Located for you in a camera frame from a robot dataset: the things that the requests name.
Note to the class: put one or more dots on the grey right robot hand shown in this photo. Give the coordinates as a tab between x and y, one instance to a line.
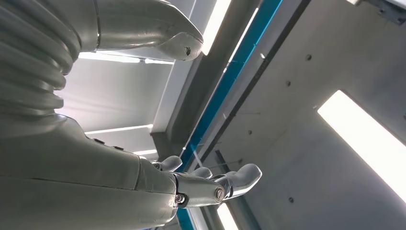
79	184

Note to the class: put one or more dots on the long ceiling light panel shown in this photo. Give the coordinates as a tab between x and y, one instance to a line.
215	25
225	219

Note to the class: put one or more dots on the blue ceiling trim strip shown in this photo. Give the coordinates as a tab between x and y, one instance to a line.
234	63

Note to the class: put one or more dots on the wide ceiling light panel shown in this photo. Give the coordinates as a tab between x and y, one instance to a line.
364	143

